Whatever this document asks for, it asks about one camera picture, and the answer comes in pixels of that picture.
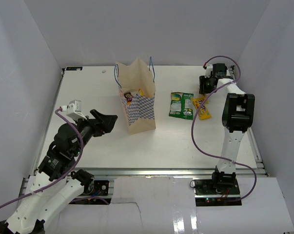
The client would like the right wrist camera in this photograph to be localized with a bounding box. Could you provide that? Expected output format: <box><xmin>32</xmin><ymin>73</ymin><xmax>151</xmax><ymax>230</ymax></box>
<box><xmin>203</xmin><ymin>63</ymin><xmax>213</xmax><ymax>78</ymax></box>

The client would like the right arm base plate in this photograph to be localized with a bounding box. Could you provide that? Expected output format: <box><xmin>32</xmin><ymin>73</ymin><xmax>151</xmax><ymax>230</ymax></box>
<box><xmin>189</xmin><ymin>179</ymin><xmax>242</xmax><ymax>207</ymax></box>

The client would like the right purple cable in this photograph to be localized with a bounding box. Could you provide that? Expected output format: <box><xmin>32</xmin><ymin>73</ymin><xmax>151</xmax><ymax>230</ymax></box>
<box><xmin>190</xmin><ymin>55</ymin><xmax>257</xmax><ymax>202</ymax></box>

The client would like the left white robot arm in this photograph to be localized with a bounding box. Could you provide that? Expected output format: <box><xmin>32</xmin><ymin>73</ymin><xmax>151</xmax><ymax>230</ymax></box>
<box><xmin>0</xmin><ymin>107</ymin><xmax>118</xmax><ymax>234</ymax></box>

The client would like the green snack bag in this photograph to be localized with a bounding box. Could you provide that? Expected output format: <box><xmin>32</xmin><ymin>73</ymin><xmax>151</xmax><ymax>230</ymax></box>
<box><xmin>169</xmin><ymin>92</ymin><xmax>194</xmax><ymax>120</ymax></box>

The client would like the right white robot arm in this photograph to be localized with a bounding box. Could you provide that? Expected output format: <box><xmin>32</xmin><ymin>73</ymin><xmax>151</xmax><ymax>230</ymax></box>
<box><xmin>199</xmin><ymin>63</ymin><xmax>255</xmax><ymax>195</ymax></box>

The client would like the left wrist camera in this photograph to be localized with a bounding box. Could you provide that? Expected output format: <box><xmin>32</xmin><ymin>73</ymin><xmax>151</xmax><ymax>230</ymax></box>
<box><xmin>60</xmin><ymin>100</ymin><xmax>86</xmax><ymax>121</ymax></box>

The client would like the yellow m&m packet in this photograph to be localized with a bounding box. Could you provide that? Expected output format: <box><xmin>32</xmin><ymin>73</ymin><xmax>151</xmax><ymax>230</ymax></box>
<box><xmin>193</xmin><ymin>97</ymin><xmax>212</xmax><ymax>120</ymax></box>

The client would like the purple cable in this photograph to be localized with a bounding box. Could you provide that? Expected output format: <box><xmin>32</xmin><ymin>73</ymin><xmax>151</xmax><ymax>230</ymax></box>
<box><xmin>0</xmin><ymin>108</ymin><xmax>111</xmax><ymax>215</ymax></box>
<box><xmin>190</xmin><ymin>55</ymin><xmax>257</xmax><ymax>202</ymax></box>

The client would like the aluminium front rail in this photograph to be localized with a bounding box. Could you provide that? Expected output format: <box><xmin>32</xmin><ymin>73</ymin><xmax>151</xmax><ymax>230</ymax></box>
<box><xmin>34</xmin><ymin>168</ymin><xmax>267</xmax><ymax>177</ymax></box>

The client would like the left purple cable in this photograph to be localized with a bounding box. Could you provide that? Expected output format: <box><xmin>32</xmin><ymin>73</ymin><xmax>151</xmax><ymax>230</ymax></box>
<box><xmin>0</xmin><ymin>108</ymin><xmax>111</xmax><ymax>215</ymax></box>

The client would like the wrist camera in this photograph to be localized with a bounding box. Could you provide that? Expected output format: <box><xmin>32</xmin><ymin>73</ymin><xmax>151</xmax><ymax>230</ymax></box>
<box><xmin>203</xmin><ymin>63</ymin><xmax>213</xmax><ymax>78</ymax></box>
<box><xmin>60</xmin><ymin>100</ymin><xmax>86</xmax><ymax>121</ymax></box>

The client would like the paper bag blue checkered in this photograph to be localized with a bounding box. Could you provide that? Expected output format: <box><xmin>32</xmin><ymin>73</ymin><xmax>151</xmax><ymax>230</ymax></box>
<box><xmin>114</xmin><ymin>57</ymin><xmax>156</xmax><ymax>135</ymax></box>

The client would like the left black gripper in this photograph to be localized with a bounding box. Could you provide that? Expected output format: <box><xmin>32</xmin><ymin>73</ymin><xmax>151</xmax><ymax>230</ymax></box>
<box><xmin>72</xmin><ymin>108</ymin><xmax>118</xmax><ymax>156</ymax></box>

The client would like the purple m&m packet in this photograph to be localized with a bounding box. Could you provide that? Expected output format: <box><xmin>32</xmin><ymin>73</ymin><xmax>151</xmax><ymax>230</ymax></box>
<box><xmin>124</xmin><ymin>92</ymin><xmax>134</xmax><ymax>103</ymax></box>

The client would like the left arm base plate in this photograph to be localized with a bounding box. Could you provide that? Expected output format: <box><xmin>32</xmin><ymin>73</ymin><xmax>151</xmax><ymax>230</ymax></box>
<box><xmin>89</xmin><ymin>180</ymin><xmax>109</xmax><ymax>196</ymax></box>

